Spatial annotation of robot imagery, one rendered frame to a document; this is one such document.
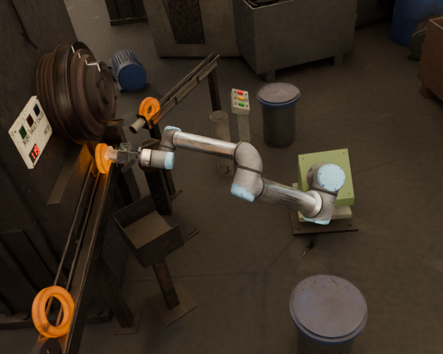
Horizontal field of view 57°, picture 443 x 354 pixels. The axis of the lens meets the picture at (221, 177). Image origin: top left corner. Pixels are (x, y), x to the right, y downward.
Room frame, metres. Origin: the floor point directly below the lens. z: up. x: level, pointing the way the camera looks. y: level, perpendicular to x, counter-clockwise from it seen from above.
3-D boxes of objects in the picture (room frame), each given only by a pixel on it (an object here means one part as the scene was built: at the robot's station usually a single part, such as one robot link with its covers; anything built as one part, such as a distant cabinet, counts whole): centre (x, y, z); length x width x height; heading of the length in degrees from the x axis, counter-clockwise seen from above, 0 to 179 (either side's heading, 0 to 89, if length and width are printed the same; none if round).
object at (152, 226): (1.30, 0.37, 0.36); 0.26 x 0.20 x 0.72; 30
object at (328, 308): (0.92, -0.36, 0.22); 0.32 x 0.32 x 0.43
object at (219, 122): (2.37, -0.04, 0.26); 0.12 x 0.12 x 0.52
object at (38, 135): (1.46, 0.73, 1.15); 0.26 x 0.02 x 0.18; 175
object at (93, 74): (1.78, 0.49, 1.11); 0.28 x 0.06 x 0.28; 175
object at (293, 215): (1.85, -0.61, 0.04); 0.40 x 0.40 x 0.08; 84
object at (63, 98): (1.79, 0.59, 1.11); 0.47 x 0.06 x 0.47; 175
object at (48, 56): (1.80, 0.67, 1.11); 0.47 x 0.10 x 0.47; 175
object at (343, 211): (1.85, -0.61, 0.10); 0.32 x 0.32 x 0.04; 84
